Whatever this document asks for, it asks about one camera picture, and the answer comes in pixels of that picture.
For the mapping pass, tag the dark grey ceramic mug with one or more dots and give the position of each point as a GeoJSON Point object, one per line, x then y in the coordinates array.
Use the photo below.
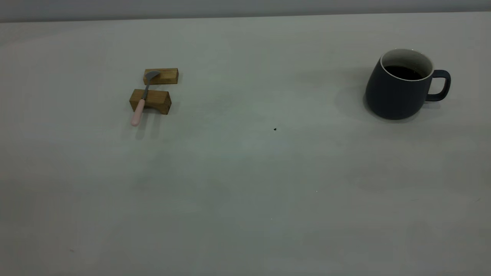
{"type": "Point", "coordinates": [395, 96]}

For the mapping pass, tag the arched wooden block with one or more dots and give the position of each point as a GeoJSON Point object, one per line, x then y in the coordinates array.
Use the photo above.
{"type": "Point", "coordinates": [155, 99]}

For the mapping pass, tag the flat rectangular wooden block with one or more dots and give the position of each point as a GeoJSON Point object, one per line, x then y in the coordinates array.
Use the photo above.
{"type": "Point", "coordinates": [167, 76]}

